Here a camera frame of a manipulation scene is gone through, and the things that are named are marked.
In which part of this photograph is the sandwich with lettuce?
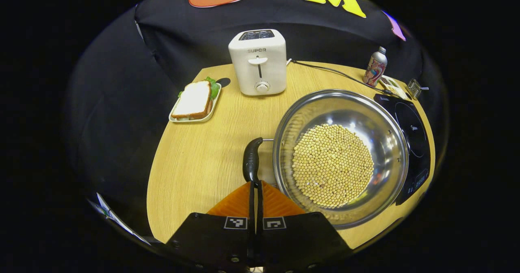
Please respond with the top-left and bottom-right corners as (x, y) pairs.
(171, 77), (220, 120)

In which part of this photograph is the wire mesh holder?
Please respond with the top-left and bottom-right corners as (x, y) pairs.
(406, 78), (423, 100)

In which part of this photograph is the pile of yellow soybeans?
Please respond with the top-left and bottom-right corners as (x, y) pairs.
(292, 123), (375, 208)

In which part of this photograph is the white rectangular plate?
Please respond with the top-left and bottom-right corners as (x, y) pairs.
(169, 82), (222, 123)

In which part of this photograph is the silver printed drink bottle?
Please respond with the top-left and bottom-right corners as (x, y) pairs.
(363, 46), (388, 87)

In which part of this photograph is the black power cable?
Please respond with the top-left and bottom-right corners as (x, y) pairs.
(291, 60), (397, 97)

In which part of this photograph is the black induction cooktop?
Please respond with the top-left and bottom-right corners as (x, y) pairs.
(374, 93), (431, 206)

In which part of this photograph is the stainless steel pot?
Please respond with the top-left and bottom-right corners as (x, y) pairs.
(243, 89), (409, 230)

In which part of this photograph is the white divided bean tray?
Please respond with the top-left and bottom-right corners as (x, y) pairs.
(380, 75), (408, 100)

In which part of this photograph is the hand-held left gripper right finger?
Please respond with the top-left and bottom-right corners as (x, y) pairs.
(257, 180), (352, 271)

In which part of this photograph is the white toaster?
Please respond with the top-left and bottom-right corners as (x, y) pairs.
(228, 29), (288, 96)

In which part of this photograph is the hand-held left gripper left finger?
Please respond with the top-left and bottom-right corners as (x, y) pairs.
(165, 180), (257, 271)

